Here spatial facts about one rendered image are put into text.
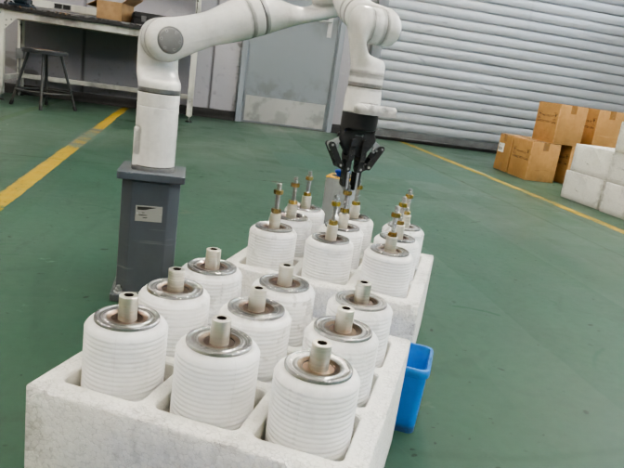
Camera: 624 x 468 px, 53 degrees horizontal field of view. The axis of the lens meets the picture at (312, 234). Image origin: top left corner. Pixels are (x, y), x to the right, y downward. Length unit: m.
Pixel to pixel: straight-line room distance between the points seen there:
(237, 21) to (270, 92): 4.99
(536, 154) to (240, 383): 4.49
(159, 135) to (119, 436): 0.82
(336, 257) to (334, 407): 0.56
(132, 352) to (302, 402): 0.20
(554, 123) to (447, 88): 1.98
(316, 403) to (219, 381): 0.11
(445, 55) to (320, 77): 1.32
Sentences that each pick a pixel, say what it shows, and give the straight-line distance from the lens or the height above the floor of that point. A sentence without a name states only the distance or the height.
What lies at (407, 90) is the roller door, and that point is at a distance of 6.67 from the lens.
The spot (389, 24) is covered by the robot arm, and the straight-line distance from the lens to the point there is 1.28.
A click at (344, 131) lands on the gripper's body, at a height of 0.46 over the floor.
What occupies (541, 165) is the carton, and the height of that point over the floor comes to 0.12.
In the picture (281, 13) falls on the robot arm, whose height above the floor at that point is 0.68.
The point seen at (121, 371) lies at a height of 0.21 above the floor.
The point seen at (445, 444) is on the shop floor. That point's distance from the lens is 1.10.
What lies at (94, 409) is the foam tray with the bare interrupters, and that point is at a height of 0.18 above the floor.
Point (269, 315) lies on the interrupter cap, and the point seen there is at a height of 0.25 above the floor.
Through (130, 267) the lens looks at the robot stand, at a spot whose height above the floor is 0.08.
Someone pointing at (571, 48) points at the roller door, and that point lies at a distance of 7.47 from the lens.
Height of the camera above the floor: 0.56
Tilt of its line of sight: 14 degrees down
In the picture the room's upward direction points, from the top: 8 degrees clockwise
